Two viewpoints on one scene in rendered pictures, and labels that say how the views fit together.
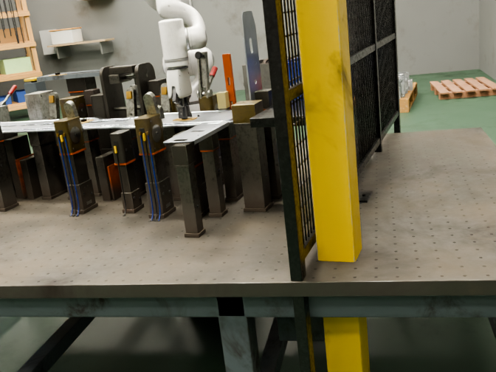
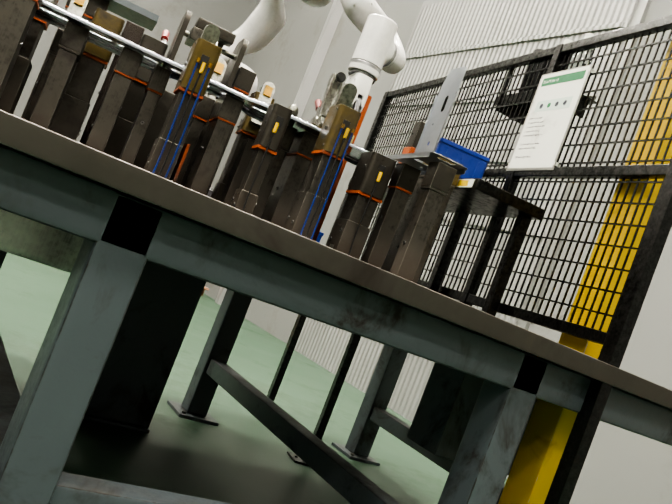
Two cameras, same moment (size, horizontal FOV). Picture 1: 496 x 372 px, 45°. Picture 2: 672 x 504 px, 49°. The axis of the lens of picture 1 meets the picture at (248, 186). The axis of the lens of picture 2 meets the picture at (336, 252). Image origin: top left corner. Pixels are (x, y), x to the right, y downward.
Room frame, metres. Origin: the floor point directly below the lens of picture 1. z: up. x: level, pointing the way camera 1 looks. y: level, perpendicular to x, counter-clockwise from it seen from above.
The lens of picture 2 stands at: (0.63, 1.43, 0.65)
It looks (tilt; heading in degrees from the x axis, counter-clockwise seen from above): 2 degrees up; 317
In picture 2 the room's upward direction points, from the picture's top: 21 degrees clockwise
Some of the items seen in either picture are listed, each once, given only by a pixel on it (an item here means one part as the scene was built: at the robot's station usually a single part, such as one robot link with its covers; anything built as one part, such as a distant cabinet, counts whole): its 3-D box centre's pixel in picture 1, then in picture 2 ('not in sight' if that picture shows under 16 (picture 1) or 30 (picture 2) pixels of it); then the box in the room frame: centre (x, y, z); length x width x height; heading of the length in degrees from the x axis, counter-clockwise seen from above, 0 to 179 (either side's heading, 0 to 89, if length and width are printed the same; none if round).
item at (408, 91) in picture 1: (377, 89); not in sight; (7.70, -1.82, 0.19); 1.40 x 0.95 x 0.39; 162
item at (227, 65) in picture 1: (234, 120); (336, 173); (2.24, 0.02, 0.95); 0.03 x 0.01 x 0.50; 67
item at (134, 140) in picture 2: (94, 159); (141, 123); (2.33, 0.60, 0.84); 0.07 x 0.04 x 0.29; 157
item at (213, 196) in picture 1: (212, 173); (388, 220); (1.89, 0.11, 0.84); 0.05 x 0.05 x 0.29; 67
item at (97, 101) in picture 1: (112, 137); (127, 108); (2.53, 0.55, 0.89); 0.12 x 0.07 x 0.38; 157
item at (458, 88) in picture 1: (463, 88); not in sight; (7.88, -3.01, 0.05); 1.13 x 0.78 x 0.10; 166
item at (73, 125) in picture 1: (73, 167); (180, 117); (2.12, 0.62, 0.87); 0.12 x 0.07 x 0.35; 157
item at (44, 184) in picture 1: (49, 162); (55, 85); (2.40, 0.80, 0.84); 0.12 x 0.05 x 0.29; 157
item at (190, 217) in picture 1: (188, 190); (420, 224); (1.73, 0.18, 0.84); 0.05 x 0.05 x 0.29; 67
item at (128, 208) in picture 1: (125, 173); (259, 165); (2.04, 0.43, 0.84); 0.10 x 0.05 x 0.29; 157
